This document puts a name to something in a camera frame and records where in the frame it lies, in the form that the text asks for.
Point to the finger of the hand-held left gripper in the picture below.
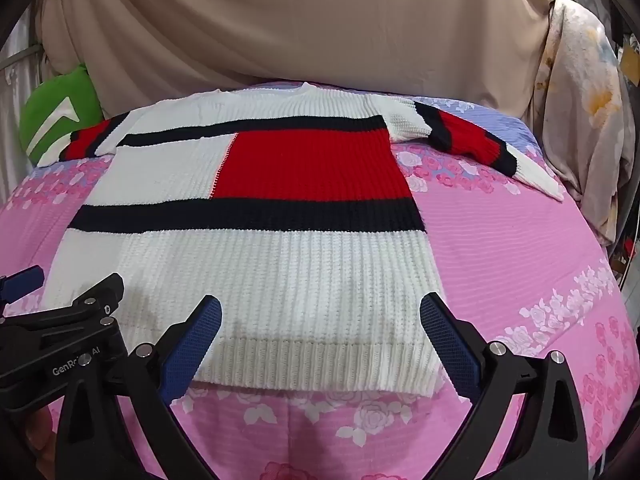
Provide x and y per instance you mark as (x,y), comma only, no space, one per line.
(22,280)
(97,292)

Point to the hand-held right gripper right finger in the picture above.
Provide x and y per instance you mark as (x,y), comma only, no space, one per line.
(450,345)

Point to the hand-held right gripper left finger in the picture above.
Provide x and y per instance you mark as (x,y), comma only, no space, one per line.
(192,345)

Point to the white red black knit sweater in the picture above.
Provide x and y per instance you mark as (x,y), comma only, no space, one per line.
(300,270)

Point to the pink floral bed sheet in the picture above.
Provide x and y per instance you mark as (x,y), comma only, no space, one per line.
(500,260)

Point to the white striped curtain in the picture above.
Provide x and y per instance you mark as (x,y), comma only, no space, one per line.
(10,125)

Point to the green pillow with white mark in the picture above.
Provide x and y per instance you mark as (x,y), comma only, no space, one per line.
(50,105)

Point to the cream floral blanket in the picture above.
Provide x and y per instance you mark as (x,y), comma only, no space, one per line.
(575,110)

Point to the beige draped cloth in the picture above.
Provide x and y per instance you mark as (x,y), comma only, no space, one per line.
(300,25)

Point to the grey metal rail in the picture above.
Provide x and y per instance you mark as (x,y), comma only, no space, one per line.
(20,56)

